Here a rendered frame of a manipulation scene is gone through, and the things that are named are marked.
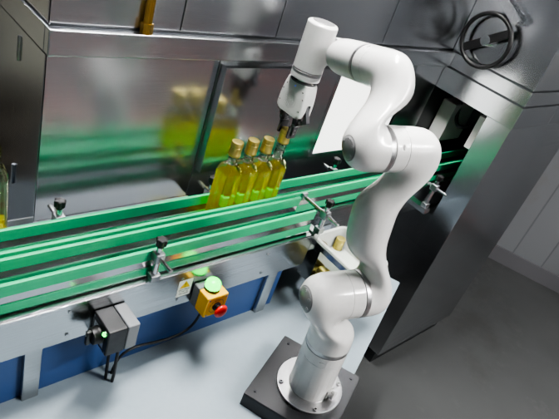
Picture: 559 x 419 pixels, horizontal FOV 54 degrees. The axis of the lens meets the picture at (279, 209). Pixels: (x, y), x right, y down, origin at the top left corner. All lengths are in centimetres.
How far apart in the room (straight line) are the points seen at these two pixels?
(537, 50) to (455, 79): 33
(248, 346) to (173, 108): 75
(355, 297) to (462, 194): 119
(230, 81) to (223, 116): 11
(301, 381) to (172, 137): 76
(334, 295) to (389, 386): 171
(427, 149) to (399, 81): 15
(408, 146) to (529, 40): 119
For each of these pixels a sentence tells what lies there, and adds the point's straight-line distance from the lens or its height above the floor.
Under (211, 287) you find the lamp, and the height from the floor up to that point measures 102.
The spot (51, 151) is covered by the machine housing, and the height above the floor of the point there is 126.
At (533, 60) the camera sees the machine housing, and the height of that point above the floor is 167.
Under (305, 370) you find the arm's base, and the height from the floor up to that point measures 92.
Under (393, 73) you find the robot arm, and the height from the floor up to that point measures 170.
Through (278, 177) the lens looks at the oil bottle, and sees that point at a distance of 165.
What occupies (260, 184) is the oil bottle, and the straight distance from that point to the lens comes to 162.
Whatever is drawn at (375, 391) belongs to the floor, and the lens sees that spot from 288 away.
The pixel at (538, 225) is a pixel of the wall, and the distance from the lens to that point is 436.
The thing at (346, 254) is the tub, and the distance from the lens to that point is 192.
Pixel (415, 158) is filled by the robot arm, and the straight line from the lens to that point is 116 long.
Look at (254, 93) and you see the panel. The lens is 162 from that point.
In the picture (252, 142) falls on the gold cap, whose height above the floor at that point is 133.
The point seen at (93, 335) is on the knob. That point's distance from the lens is 135.
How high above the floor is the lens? 199
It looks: 31 degrees down
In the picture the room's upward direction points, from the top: 20 degrees clockwise
